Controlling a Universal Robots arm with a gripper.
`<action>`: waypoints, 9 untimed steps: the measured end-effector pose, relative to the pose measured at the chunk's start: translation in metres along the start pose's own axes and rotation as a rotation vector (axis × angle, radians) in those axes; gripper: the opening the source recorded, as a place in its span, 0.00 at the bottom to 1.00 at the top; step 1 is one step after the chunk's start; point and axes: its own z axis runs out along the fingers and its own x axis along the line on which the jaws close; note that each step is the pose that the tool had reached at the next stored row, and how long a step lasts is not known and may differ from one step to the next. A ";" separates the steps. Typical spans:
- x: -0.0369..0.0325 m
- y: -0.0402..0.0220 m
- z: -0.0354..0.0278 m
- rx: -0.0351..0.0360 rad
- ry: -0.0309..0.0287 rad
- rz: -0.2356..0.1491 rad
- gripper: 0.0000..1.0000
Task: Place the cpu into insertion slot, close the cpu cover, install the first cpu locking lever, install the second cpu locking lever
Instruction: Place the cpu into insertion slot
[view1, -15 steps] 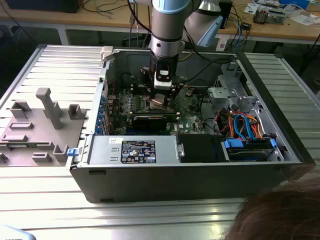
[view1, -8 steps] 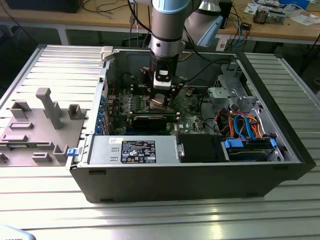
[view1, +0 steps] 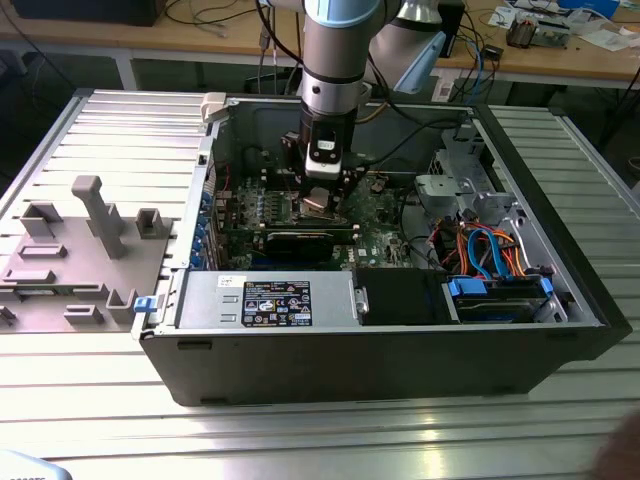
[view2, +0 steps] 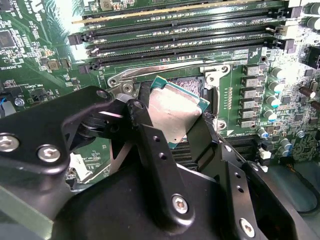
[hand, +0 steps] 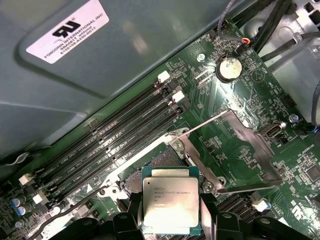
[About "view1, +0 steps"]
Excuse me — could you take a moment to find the grey parts rack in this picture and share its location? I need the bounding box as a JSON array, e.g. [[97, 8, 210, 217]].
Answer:
[[0, 174, 177, 335]]

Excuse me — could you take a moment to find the green motherboard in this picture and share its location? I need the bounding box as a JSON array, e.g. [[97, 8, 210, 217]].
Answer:
[[219, 169, 419, 272]]

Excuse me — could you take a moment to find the white printed paper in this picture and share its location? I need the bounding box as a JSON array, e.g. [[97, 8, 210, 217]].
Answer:
[[584, 27, 640, 51], [488, 4, 521, 29]]

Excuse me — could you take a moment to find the white label card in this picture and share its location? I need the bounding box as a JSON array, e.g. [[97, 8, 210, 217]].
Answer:
[[430, 77, 457, 105]]

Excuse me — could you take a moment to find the black graphics card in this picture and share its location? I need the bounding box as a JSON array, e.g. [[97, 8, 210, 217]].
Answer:
[[263, 229, 335, 262]]

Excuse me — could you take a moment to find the blue flat box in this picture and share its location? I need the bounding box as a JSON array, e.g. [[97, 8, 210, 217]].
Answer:
[[558, 0, 621, 16]]

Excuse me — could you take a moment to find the grey metal device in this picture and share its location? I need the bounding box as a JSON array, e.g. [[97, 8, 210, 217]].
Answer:
[[534, 17, 572, 50]]

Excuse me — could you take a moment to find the wooden desk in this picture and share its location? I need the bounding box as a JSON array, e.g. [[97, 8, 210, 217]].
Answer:
[[0, 0, 640, 94]]

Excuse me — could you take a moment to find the blue SATA cable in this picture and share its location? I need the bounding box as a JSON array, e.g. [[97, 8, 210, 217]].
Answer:
[[467, 224, 507, 281]]

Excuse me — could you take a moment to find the black open PC case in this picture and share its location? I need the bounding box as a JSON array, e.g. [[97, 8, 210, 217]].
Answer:
[[130, 92, 634, 407]]

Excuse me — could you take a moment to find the grey rounded device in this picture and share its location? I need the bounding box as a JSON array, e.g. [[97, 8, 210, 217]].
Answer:
[[0, 448, 69, 480]]

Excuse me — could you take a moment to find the orange wire bundle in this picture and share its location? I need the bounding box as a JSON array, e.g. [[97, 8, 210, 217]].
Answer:
[[432, 222, 471, 274], [492, 227, 531, 279]]

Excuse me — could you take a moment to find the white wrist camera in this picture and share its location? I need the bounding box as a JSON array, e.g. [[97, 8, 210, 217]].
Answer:
[[304, 124, 347, 180]]

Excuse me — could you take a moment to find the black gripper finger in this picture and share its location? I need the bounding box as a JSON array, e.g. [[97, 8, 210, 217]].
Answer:
[[338, 166, 365, 208], [279, 129, 310, 201]]

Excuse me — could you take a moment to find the silver CPU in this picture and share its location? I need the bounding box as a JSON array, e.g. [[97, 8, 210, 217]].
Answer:
[[303, 185, 332, 212]]

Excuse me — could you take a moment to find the person's brown-haired head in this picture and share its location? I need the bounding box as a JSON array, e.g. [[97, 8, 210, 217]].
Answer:
[[587, 409, 640, 480]]

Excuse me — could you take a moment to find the copper wound transformer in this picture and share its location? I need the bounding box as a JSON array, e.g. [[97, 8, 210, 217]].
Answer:
[[505, 13, 539, 49]]

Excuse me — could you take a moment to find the metal socket cover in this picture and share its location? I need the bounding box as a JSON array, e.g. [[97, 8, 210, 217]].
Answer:
[[333, 191, 352, 224]]

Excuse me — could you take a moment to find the beige case latch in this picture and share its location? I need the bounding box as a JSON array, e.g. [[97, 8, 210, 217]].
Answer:
[[199, 92, 232, 124]]

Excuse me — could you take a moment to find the silver power supply unit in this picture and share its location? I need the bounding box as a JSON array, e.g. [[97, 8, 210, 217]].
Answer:
[[174, 269, 362, 331]]

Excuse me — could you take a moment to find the silver disk bay cage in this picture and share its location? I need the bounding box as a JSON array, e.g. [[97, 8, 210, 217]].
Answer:
[[414, 122, 531, 236]]

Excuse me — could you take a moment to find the black upright box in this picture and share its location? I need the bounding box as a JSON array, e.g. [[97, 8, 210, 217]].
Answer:
[[439, 0, 467, 60]]

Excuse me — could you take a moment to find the CPU socket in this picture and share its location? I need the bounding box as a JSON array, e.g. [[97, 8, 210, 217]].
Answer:
[[289, 191, 351, 225]]

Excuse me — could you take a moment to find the hard disk in blue carrier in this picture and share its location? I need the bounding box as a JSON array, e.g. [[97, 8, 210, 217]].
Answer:
[[442, 274, 556, 325]]

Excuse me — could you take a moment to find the large black box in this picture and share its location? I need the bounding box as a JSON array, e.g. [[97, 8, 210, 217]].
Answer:
[[9, 0, 164, 27]]

